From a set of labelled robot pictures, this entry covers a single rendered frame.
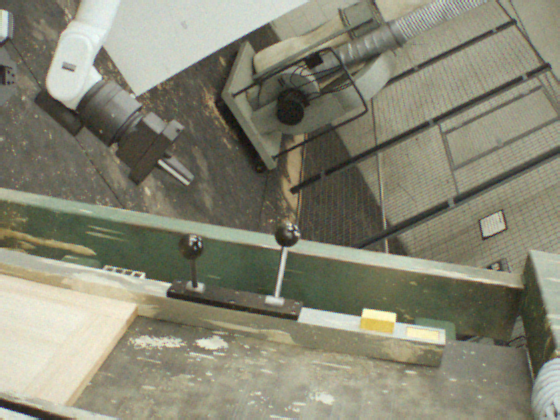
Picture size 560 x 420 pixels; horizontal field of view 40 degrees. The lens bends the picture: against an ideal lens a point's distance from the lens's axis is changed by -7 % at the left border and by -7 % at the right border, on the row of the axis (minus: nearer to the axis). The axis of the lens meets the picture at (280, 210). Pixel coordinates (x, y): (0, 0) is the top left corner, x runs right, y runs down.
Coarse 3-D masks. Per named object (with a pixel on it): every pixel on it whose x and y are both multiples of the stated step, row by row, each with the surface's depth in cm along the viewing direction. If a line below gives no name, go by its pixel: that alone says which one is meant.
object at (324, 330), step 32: (0, 256) 128; (32, 256) 129; (64, 288) 125; (96, 288) 124; (128, 288) 123; (160, 288) 125; (192, 320) 123; (224, 320) 122; (256, 320) 121; (288, 320) 120; (320, 320) 121; (352, 320) 122; (352, 352) 120; (384, 352) 119; (416, 352) 119
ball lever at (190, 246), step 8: (184, 240) 114; (192, 240) 114; (200, 240) 115; (184, 248) 114; (192, 248) 114; (200, 248) 115; (184, 256) 115; (192, 256) 115; (192, 264) 118; (192, 272) 120; (192, 280) 121; (192, 288) 123; (200, 288) 123
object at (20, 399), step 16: (0, 400) 85; (16, 400) 85; (32, 400) 86; (0, 416) 82; (16, 416) 82; (32, 416) 85; (48, 416) 85; (64, 416) 84; (80, 416) 85; (96, 416) 85
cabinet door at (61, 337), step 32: (0, 288) 121; (32, 288) 123; (0, 320) 113; (32, 320) 114; (64, 320) 116; (96, 320) 117; (128, 320) 119; (0, 352) 104; (32, 352) 106; (64, 352) 107; (96, 352) 108; (0, 384) 97; (32, 384) 98; (64, 384) 99
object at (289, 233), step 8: (280, 224) 124; (288, 224) 123; (280, 232) 123; (288, 232) 122; (296, 232) 123; (280, 240) 123; (288, 240) 122; (296, 240) 123; (280, 256) 123; (280, 264) 123; (280, 272) 123; (280, 280) 123; (280, 288) 123; (272, 296) 122; (272, 304) 121; (280, 304) 121
